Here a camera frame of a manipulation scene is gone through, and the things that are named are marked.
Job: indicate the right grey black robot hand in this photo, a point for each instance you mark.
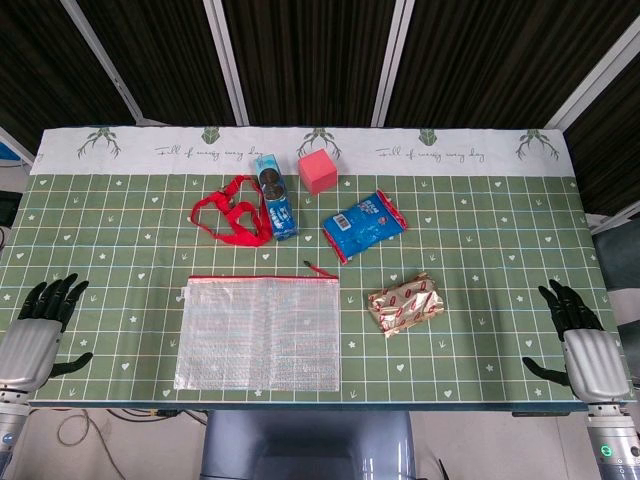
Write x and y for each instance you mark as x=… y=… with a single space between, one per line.
x=592 y=357

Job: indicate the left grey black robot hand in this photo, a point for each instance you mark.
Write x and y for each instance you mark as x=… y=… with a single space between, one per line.
x=30 y=350

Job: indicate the clear zipper pouch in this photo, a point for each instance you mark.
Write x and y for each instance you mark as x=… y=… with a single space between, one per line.
x=260 y=335

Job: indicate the green grid tablecloth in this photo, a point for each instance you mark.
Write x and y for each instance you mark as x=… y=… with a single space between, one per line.
x=475 y=280

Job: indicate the blue snack bag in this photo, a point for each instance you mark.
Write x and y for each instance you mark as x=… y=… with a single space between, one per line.
x=362 y=227

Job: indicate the dark grey chair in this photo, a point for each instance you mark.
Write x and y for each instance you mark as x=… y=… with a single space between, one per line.
x=620 y=270

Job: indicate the black box device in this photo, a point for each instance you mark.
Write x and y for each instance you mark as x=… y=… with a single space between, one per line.
x=9 y=207

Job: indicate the gold foil snack packet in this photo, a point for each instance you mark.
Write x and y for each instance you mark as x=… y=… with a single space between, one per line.
x=407 y=305

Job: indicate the blue cookie box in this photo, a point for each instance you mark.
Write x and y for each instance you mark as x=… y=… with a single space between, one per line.
x=277 y=210

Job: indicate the grey robot torso base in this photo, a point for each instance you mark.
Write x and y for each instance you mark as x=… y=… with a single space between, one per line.
x=305 y=445

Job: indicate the red foam cube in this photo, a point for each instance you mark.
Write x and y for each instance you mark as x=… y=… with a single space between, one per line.
x=317 y=170

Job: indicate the white partition post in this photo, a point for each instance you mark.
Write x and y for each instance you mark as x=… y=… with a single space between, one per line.
x=105 y=65
x=392 y=60
x=227 y=65
x=595 y=80

